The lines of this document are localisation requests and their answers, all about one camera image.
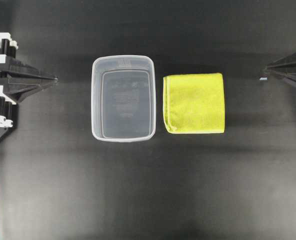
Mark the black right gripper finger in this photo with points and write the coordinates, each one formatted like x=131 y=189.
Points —
x=287 y=78
x=285 y=65

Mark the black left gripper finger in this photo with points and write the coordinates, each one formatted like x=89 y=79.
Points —
x=20 y=91
x=18 y=68

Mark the clear plastic container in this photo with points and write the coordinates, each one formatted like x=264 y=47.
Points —
x=123 y=98

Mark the yellow folded towel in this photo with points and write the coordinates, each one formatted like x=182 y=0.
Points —
x=194 y=103

